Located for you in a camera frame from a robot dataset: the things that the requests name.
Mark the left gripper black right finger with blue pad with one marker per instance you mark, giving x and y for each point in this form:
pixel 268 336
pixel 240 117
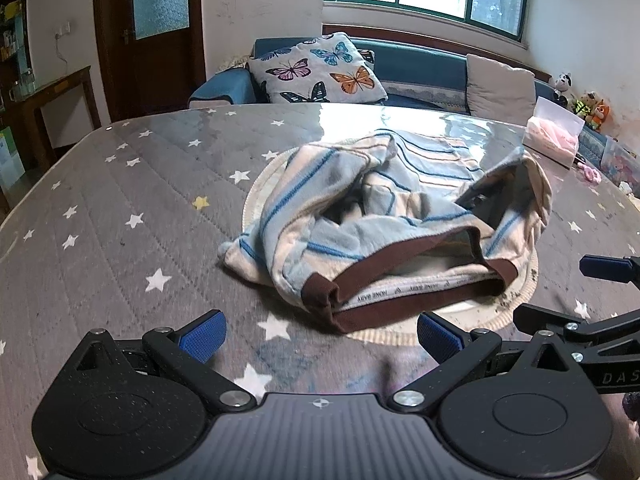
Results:
pixel 511 409

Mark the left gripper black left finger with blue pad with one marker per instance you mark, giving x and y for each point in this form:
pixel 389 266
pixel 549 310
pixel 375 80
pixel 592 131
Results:
pixel 127 409

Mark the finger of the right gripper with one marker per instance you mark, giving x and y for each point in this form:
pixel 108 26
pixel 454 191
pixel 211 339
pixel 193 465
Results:
pixel 619 270
pixel 530 319

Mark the blue striped knit garment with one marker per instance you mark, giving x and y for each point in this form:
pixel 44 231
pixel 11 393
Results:
pixel 370 232

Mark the pink small object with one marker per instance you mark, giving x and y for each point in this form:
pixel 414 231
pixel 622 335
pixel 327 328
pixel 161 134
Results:
pixel 591 174

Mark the clear plastic storage box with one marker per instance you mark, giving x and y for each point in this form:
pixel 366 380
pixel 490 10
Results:
pixel 620 165

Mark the clear bag with pink item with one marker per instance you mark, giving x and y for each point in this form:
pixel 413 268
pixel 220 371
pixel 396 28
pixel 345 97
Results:
pixel 554 132

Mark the orange plush toys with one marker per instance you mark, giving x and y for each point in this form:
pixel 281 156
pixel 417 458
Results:
pixel 592 108

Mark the black white plush toy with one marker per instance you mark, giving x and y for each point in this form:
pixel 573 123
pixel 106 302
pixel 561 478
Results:
pixel 561 87

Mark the grey star-patterned table cover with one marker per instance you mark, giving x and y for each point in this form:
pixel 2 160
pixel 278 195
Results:
pixel 124 233

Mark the beige cushion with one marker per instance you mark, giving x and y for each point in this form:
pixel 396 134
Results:
pixel 497 91

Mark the butterfly print pillow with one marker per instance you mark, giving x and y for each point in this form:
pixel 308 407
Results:
pixel 326 69

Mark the dark wooden door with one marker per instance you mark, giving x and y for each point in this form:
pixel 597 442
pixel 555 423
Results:
pixel 151 54

